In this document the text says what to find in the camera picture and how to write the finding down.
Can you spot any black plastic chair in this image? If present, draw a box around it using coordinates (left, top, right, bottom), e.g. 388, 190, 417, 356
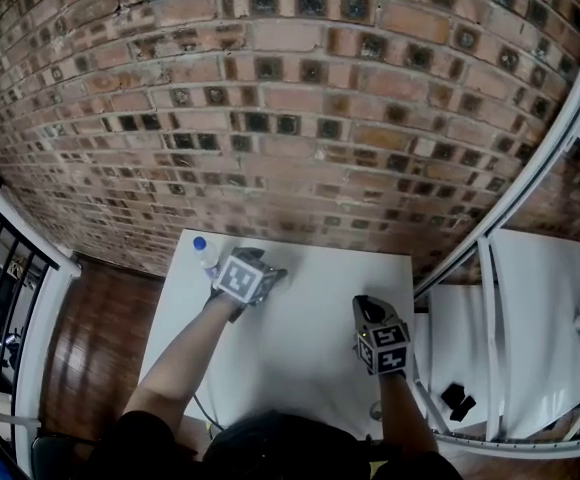
29, 432, 121, 480

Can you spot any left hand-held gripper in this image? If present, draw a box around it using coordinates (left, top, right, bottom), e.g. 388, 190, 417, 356
208, 246, 290, 325

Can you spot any white metal shelf rack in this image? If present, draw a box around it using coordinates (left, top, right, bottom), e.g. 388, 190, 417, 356
412, 0, 580, 459

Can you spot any black metal railing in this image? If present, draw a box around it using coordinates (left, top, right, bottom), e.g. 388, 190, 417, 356
0, 197, 61, 419

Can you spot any blue cap water bottle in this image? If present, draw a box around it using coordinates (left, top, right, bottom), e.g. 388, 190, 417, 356
192, 235, 221, 282

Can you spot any white table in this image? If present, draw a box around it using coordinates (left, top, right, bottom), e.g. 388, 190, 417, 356
137, 227, 416, 442

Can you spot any person's left forearm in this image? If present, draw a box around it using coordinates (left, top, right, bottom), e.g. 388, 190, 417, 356
119, 295, 239, 419

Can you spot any person's black shirt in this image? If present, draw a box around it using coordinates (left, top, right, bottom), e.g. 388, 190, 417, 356
87, 407, 464, 480

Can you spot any person's right forearm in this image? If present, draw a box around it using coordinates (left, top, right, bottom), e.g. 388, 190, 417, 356
377, 372, 441, 457

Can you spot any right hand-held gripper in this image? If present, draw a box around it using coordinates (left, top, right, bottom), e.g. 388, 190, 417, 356
352, 295, 412, 378

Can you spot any white metal frame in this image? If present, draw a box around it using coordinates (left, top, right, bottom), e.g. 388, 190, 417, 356
0, 155, 84, 469

